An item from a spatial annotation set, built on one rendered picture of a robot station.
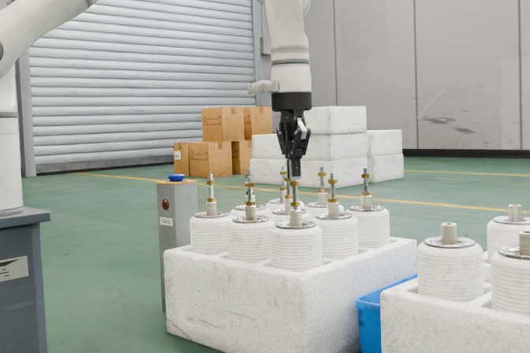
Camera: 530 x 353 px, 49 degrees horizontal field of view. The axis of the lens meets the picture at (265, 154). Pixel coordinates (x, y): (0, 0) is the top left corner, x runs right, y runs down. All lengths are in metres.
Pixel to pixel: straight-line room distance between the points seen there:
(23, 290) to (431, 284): 0.69
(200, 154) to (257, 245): 3.95
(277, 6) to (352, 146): 3.03
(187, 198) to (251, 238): 0.30
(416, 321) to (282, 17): 0.55
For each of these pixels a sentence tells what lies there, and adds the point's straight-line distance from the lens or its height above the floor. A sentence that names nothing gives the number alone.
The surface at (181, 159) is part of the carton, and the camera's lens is 5.36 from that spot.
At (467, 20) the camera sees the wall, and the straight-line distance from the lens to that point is 6.73.
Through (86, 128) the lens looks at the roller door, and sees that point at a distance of 6.60.
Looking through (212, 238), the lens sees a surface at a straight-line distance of 1.23.
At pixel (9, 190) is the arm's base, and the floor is 0.34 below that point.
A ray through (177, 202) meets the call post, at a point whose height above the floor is 0.27.
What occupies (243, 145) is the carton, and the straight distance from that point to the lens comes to 5.20.
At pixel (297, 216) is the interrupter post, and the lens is 1.09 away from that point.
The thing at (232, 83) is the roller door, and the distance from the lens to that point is 7.72.
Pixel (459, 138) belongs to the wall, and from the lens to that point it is 6.72.
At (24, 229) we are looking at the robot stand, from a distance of 1.12.
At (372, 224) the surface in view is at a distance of 1.25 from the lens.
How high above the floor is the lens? 0.44
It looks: 3 degrees down
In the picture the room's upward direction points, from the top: 2 degrees counter-clockwise
